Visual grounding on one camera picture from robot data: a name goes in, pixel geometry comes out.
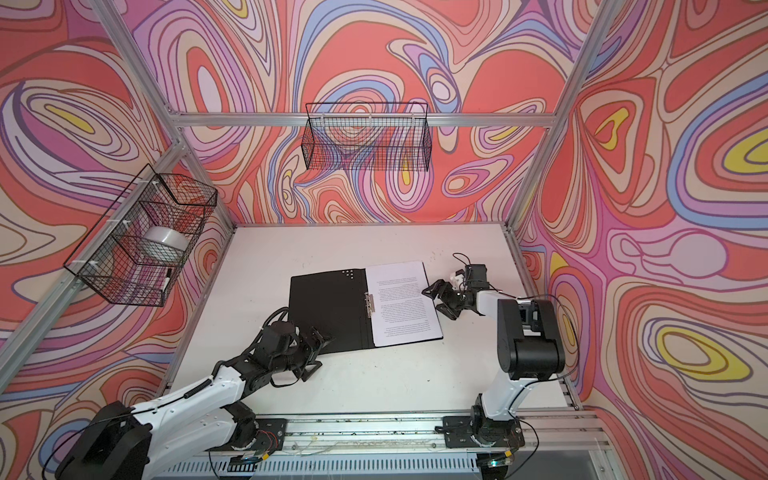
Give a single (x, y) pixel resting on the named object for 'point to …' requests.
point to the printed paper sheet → (404, 309)
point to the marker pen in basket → (167, 280)
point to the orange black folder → (367, 307)
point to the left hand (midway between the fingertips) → (335, 346)
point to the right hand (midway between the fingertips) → (431, 304)
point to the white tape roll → (164, 245)
